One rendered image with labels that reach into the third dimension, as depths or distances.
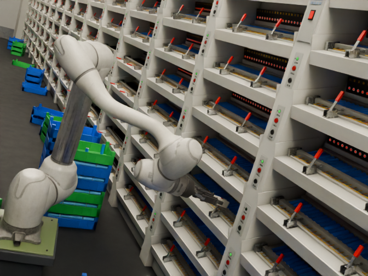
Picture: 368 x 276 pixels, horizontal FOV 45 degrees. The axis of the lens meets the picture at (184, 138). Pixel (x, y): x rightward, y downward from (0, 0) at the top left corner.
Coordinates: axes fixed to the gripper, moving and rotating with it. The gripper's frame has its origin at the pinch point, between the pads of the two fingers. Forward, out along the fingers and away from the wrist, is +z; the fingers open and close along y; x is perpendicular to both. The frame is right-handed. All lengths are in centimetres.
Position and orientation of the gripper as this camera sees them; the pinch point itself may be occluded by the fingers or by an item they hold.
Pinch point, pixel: (220, 201)
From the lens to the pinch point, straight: 189.1
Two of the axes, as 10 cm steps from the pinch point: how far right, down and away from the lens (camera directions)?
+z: 7.9, 3.7, 4.9
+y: 3.9, 3.1, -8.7
